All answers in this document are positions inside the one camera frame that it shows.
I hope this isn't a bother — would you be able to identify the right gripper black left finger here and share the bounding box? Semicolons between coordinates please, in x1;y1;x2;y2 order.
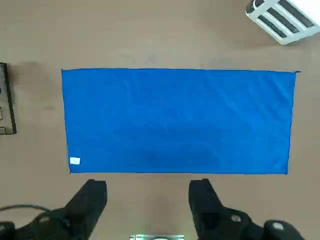
0;178;109;240

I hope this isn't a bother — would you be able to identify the white slotted switch box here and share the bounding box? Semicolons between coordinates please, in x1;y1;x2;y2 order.
244;0;320;46

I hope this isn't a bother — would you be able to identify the blue towel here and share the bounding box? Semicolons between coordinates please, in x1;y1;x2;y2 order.
61;67;302;175

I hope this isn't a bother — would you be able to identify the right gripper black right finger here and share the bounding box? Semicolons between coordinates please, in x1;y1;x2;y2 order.
188;178;305;240

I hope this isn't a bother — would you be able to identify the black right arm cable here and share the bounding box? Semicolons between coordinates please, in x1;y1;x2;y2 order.
0;204;55;216

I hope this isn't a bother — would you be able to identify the black wire cup rack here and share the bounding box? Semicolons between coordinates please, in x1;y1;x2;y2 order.
0;62;18;136

